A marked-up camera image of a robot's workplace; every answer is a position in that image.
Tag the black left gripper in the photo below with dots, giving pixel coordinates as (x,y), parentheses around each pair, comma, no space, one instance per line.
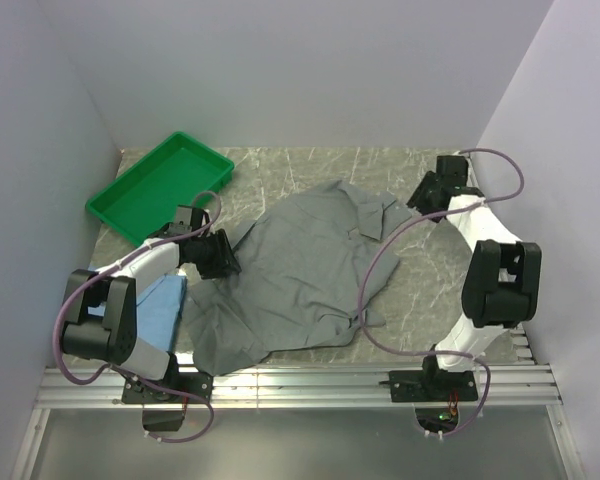
(216,267)

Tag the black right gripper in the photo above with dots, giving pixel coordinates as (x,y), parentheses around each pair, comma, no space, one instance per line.
(416,200)

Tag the grey long sleeve shirt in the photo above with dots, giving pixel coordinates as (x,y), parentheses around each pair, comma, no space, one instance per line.
(308,265)

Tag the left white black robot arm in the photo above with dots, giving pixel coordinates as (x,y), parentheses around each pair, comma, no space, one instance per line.
(98,319)

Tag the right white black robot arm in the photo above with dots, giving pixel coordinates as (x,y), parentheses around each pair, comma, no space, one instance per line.
(501,285)

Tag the folded light blue shirt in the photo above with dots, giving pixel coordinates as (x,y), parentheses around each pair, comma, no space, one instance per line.
(158,310)

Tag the green plastic tray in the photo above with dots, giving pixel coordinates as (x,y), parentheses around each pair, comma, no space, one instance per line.
(147,194)

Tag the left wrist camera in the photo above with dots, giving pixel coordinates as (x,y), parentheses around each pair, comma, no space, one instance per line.
(188,219)

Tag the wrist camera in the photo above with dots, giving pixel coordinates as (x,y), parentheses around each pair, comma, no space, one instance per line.
(452,170)
(188,219)

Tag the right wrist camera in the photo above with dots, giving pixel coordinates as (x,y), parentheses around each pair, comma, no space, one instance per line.
(452,170)

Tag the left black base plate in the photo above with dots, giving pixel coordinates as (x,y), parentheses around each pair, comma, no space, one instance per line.
(189,387)

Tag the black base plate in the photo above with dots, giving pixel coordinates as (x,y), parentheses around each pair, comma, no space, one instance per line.
(189,387)
(417,386)

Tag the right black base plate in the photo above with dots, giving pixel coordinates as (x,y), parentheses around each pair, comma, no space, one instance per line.
(417,386)

